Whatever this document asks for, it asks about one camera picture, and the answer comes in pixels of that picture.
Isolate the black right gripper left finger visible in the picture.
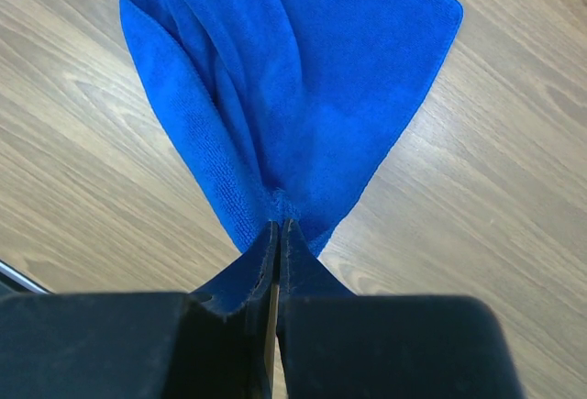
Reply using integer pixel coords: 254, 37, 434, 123
1, 222, 279, 398

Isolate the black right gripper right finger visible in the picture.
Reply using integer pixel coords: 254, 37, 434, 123
277, 219, 524, 398

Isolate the aluminium table frame rail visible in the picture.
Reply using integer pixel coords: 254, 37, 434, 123
0, 260, 50, 296

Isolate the blue microfibre towel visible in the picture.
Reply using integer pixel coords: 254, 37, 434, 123
119, 0, 463, 255

